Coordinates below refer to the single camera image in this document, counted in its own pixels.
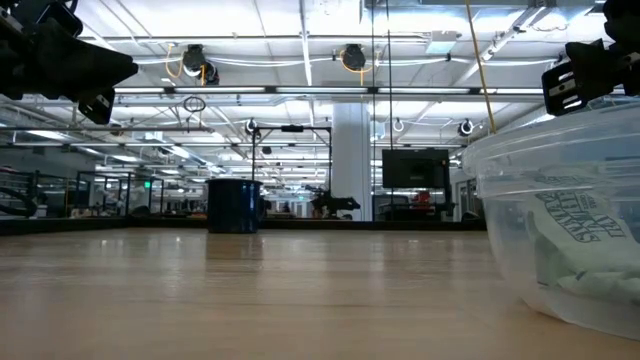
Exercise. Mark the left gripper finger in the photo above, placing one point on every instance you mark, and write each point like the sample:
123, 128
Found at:
90, 65

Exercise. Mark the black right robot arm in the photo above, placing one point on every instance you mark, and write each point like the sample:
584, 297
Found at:
625, 20

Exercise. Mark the black background robot arm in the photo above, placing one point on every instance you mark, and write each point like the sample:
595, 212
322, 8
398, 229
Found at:
332, 202

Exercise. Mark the clear plastic bowl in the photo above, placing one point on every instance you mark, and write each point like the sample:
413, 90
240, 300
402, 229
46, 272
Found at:
525, 150

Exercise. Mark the black monitor screen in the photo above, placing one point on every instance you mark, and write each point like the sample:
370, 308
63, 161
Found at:
415, 168

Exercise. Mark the dark blue mug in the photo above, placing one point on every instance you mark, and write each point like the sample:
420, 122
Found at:
232, 207

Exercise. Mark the white building column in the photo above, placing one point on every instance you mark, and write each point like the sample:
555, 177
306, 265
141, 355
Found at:
351, 160

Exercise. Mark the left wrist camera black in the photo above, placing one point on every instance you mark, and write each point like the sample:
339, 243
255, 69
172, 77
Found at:
62, 17

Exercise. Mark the black frame workstation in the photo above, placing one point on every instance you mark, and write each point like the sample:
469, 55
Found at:
82, 197

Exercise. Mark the black metal table frame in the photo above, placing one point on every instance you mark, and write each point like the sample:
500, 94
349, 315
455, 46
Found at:
125, 225

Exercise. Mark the black frame stand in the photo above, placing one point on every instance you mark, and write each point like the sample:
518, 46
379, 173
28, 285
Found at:
292, 128

